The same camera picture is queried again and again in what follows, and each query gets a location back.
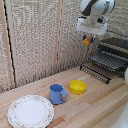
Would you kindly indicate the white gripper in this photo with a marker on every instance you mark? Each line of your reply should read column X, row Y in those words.
column 92, row 26

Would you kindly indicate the black dish rack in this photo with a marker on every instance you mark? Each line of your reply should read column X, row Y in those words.
column 111, row 53

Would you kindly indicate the white floral rim plate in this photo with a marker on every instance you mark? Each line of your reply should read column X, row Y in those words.
column 30, row 112

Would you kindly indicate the white rounded object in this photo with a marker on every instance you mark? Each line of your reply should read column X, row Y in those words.
column 126, row 75

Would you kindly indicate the yellow bowl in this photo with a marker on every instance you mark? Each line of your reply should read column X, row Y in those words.
column 77, row 86

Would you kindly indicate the open toaster oven door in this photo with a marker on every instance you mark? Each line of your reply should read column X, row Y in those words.
column 95, row 73

